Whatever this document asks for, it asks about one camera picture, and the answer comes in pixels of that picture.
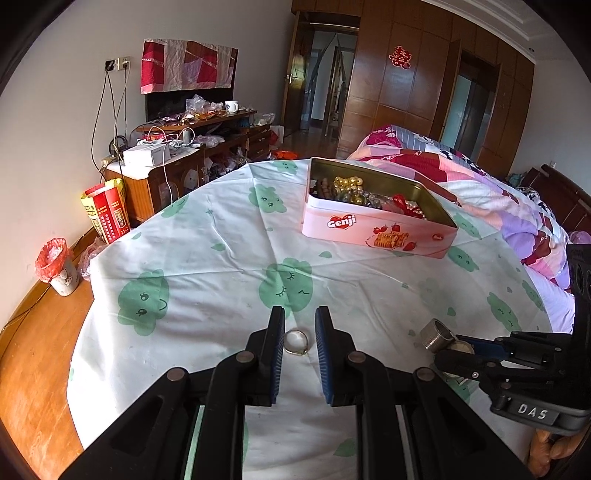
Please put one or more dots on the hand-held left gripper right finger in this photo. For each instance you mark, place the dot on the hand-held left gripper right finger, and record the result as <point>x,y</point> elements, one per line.
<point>323,364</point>

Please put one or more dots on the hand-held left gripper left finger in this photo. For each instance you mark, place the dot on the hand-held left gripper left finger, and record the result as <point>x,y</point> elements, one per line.
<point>277,364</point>

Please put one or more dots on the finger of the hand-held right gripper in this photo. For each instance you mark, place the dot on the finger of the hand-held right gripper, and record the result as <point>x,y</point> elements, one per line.
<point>531,342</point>
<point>466,365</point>

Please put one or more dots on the pink tin box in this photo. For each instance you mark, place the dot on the pink tin box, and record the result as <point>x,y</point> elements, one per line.
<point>369,230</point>

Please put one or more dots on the person's right hand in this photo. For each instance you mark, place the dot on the person's right hand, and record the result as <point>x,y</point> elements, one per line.
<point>547,454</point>

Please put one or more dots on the pink pillow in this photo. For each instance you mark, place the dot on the pink pillow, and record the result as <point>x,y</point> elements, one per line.
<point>581,237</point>

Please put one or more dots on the white green printed tablecloth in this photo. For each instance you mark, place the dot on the white green printed tablecloth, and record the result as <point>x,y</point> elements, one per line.
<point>207,240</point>

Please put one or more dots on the wooden bed headboard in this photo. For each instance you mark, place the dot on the wooden bed headboard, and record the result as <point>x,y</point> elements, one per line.
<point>563,194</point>

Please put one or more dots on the patchwork quilt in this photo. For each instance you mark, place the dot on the patchwork quilt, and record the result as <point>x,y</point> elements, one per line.
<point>485,184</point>

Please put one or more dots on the orange floor item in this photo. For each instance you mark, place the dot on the orange floor item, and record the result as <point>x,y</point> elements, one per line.
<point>284,155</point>

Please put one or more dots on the clear plastic bag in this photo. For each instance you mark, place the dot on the clear plastic bag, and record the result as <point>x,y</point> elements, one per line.
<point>90,263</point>

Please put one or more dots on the wooden television cabinet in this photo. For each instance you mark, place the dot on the wooden television cabinet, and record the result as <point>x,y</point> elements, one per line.
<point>147,189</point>

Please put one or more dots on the red gift bag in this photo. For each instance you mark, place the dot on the red gift bag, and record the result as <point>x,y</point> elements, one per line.
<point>108,212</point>

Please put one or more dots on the waste bin with red liner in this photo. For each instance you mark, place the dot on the waste bin with red liner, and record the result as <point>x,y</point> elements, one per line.
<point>57,272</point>

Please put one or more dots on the white box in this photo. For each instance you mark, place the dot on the white box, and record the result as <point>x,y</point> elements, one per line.
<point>145,156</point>

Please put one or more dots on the wooden wardrobe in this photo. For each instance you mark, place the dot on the wooden wardrobe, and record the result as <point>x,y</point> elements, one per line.
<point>415,115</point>

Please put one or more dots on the white mug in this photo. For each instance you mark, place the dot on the white mug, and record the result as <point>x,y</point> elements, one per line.
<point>231,107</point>

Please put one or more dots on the black television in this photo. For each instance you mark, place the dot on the black television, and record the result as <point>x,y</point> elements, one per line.
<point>166,105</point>

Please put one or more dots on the wooden door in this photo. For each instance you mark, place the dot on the wooden door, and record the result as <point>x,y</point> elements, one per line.
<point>295,78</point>

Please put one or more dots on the red white television cloth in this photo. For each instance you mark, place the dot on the red white television cloth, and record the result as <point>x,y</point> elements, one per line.
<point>184,64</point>

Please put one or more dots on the red paper wall decoration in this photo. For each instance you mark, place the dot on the red paper wall decoration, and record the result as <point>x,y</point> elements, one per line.
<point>400,57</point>

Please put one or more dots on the wall socket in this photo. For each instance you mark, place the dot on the wall socket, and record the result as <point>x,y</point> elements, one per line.
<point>117,64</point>

